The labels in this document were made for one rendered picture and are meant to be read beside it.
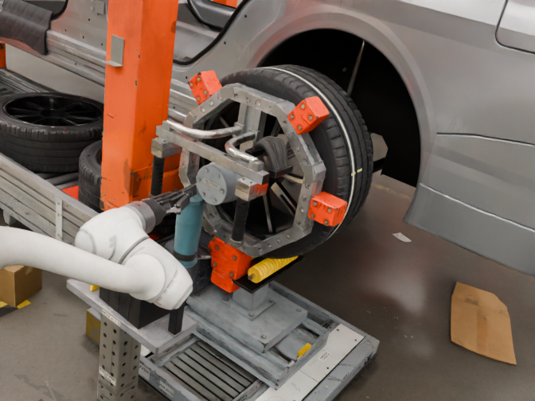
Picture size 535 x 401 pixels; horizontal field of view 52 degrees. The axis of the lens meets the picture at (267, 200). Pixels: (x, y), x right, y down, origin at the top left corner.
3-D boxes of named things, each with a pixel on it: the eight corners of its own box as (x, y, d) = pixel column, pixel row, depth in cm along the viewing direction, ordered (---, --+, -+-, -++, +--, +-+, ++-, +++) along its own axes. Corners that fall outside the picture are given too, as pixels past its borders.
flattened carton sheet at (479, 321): (506, 303, 298) (508, 298, 296) (515, 367, 249) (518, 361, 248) (451, 285, 304) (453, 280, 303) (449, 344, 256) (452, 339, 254)
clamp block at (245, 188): (267, 193, 158) (270, 177, 155) (247, 202, 151) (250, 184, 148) (253, 187, 160) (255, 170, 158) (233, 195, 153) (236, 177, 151)
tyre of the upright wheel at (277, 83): (328, 272, 208) (408, 123, 174) (294, 297, 190) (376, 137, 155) (207, 178, 233) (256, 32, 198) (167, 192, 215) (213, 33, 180)
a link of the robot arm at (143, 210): (111, 204, 135) (127, 196, 140) (116, 237, 138) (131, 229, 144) (141, 208, 132) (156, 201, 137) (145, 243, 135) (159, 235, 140)
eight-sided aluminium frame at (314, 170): (302, 273, 183) (339, 119, 159) (291, 280, 178) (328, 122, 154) (185, 209, 208) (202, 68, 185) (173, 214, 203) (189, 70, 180)
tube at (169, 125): (244, 137, 174) (249, 104, 170) (203, 148, 159) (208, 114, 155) (204, 119, 182) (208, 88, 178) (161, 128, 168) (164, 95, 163)
